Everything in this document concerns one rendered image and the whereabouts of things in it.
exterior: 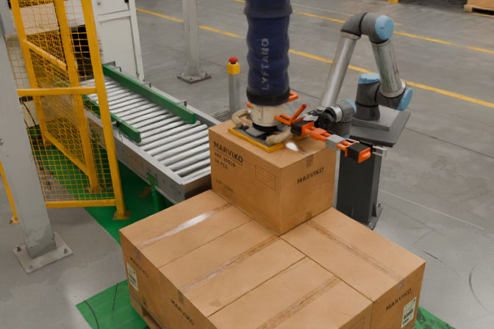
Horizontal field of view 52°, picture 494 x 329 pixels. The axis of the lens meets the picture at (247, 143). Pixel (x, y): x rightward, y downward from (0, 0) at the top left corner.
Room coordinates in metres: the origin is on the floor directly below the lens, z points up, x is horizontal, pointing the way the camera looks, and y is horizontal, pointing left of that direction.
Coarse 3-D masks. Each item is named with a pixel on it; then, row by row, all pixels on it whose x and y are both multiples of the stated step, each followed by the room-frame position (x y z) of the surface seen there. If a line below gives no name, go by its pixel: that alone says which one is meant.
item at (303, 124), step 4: (292, 120) 2.26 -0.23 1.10; (296, 120) 2.28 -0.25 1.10; (300, 120) 2.29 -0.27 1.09; (304, 120) 2.29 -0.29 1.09; (308, 120) 2.28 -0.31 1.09; (292, 124) 2.24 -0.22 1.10; (296, 124) 2.25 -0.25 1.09; (300, 124) 2.24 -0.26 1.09; (304, 124) 2.24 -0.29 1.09; (308, 124) 2.22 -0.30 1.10; (312, 124) 2.24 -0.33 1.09; (292, 128) 2.25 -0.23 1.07; (296, 128) 2.22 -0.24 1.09; (300, 128) 2.20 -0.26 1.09; (304, 128) 2.21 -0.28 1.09; (308, 128) 2.22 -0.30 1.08; (292, 132) 2.24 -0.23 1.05; (296, 132) 2.21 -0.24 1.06; (300, 132) 2.21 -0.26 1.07; (300, 136) 2.20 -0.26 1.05
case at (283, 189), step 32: (224, 128) 2.53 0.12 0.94; (224, 160) 2.43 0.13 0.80; (256, 160) 2.22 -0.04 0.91; (288, 160) 2.15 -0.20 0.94; (320, 160) 2.25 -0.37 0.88; (224, 192) 2.44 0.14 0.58; (256, 192) 2.22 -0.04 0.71; (288, 192) 2.11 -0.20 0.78; (320, 192) 2.25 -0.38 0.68; (288, 224) 2.11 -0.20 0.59
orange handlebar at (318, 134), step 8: (296, 96) 2.63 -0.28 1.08; (248, 104) 2.53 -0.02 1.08; (280, 120) 2.33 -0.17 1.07; (288, 120) 2.31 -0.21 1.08; (312, 128) 2.22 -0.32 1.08; (312, 136) 2.16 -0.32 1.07; (320, 136) 2.13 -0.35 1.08; (328, 136) 2.14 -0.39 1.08; (344, 144) 2.06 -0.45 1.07; (368, 152) 1.96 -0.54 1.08
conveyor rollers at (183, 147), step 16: (112, 80) 4.43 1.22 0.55; (96, 96) 4.04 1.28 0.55; (112, 96) 4.02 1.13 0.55; (128, 96) 4.02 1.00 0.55; (112, 112) 3.71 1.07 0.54; (128, 112) 3.70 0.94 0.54; (144, 112) 3.69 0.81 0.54; (160, 112) 3.68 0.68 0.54; (112, 128) 3.42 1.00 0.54; (144, 128) 3.39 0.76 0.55; (160, 128) 3.38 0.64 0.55; (176, 128) 3.37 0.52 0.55; (192, 128) 3.43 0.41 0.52; (144, 144) 3.17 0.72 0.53; (160, 144) 3.15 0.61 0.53; (176, 144) 3.13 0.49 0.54; (192, 144) 3.11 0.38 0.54; (208, 144) 3.10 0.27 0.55; (160, 160) 2.94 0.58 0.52; (176, 160) 2.92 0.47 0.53; (192, 160) 2.89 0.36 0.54; (208, 160) 2.87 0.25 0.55; (192, 176) 2.68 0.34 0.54
